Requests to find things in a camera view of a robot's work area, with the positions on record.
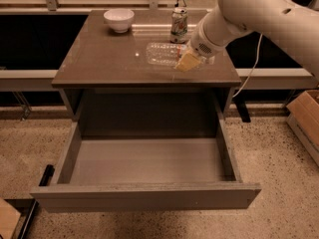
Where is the wooden board at corner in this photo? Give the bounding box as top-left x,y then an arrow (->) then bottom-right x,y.
0,198 -> 21,239

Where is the clear plastic water bottle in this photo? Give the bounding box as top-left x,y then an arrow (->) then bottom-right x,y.
145,42 -> 215,68

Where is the black metal floor frame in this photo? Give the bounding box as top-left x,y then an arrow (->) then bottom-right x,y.
5,164 -> 55,239

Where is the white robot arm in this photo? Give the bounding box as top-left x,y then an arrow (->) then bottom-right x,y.
176,0 -> 319,79

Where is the white power cable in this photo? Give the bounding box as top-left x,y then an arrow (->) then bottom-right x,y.
231,33 -> 263,100

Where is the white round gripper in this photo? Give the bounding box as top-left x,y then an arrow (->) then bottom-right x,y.
175,21 -> 225,72

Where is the white ceramic bowl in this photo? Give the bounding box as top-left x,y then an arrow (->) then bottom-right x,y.
104,8 -> 135,33

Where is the grey horizontal rail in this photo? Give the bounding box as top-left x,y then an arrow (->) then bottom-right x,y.
0,68 -> 318,92

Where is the grey cabinet with glossy top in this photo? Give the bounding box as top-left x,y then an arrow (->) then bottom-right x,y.
52,10 -> 240,109

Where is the brown cardboard box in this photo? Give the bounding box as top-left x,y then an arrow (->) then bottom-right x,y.
286,89 -> 319,151

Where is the green white soda can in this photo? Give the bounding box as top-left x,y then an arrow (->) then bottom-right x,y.
170,7 -> 187,44

